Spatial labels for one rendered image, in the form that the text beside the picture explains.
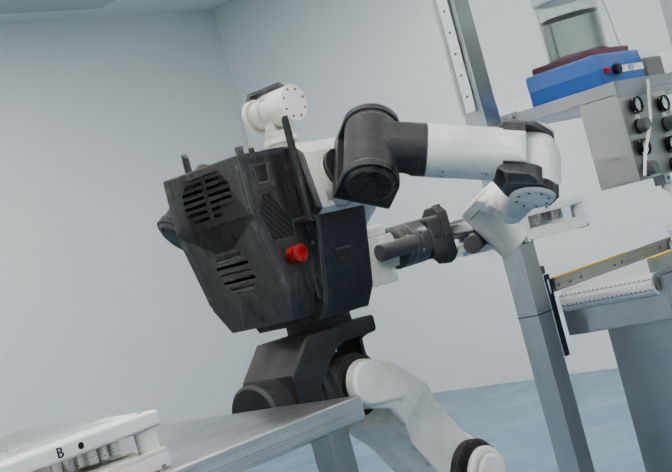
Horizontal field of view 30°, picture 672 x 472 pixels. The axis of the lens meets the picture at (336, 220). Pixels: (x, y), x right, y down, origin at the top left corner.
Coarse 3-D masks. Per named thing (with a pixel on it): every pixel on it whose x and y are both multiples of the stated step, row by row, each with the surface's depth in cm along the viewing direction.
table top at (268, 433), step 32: (224, 416) 191; (256, 416) 180; (288, 416) 170; (320, 416) 167; (352, 416) 171; (128, 448) 182; (192, 448) 163; (224, 448) 155; (256, 448) 158; (288, 448) 162
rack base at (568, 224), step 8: (584, 216) 271; (552, 224) 262; (560, 224) 264; (568, 224) 266; (576, 224) 268; (584, 224) 271; (528, 232) 255; (536, 232) 257; (544, 232) 259; (552, 232) 261; (560, 232) 263; (528, 240) 255; (488, 248) 263; (456, 256) 267; (464, 256) 266
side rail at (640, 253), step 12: (660, 240) 338; (636, 252) 328; (648, 252) 332; (660, 252) 337; (600, 264) 315; (612, 264) 319; (624, 264) 323; (564, 276) 303; (576, 276) 307; (588, 276) 310; (552, 288) 301; (564, 288) 302
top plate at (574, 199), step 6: (564, 198) 267; (570, 198) 269; (576, 198) 270; (582, 198) 272; (552, 204) 263; (558, 204) 265; (564, 204) 266; (570, 204) 268; (534, 210) 258; (540, 210) 260; (546, 210) 261; (528, 216) 257; (468, 222) 264; (456, 228) 266; (462, 228) 265; (468, 228) 264
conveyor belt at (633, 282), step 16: (624, 272) 308; (640, 272) 296; (656, 272) 284; (576, 288) 299; (592, 288) 294; (608, 288) 290; (624, 288) 287; (640, 288) 284; (576, 304) 297; (592, 304) 294
